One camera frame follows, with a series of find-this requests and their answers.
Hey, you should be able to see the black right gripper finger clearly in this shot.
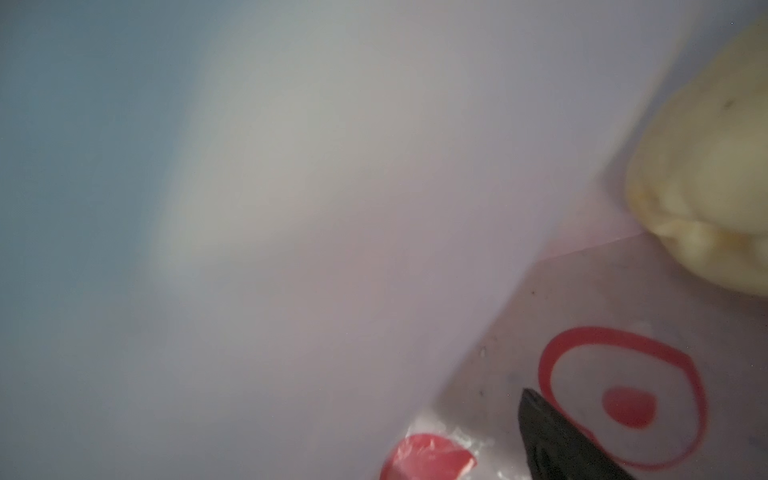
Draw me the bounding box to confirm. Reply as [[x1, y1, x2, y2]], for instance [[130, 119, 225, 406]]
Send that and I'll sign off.
[[518, 388, 634, 480]]

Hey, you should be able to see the pink plastic bag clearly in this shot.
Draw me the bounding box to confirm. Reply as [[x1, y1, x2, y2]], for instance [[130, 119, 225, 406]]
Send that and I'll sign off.
[[1, 1, 767, 479]]

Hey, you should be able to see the beige potato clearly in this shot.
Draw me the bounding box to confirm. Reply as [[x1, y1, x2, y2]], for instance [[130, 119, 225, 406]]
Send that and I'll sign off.
[[625, 17, 767, 297]]

